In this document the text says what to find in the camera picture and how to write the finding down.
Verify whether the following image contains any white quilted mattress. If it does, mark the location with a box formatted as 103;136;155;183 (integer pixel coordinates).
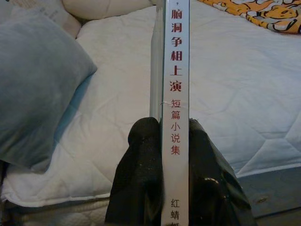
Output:
0;4;301;226

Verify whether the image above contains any orange cartoon-print quilt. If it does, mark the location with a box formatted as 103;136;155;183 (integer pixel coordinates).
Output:
197;0;301;35

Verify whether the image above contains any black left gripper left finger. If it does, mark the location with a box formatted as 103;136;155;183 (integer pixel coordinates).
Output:
104;116;165;226

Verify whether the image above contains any white ornament-print headboard cover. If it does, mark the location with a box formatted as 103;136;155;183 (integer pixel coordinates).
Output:
0;0;82;40

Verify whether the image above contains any beige padded headboard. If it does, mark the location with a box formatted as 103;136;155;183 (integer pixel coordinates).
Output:
61;7;82;40

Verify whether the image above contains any grey bed base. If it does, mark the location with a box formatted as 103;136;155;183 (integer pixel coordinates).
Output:
235;168;301;218

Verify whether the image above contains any grey plush pillow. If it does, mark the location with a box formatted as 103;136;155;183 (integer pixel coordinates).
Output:
0;16;98;175

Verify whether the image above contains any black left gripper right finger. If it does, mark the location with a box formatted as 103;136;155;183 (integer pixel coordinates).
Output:
188;118;257;226

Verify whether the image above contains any long beige bolster cushion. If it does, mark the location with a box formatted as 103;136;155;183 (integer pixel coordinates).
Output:
62;0;165;21

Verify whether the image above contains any Chinese paperback book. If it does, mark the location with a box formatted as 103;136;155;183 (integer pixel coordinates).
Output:
149;0;191;226

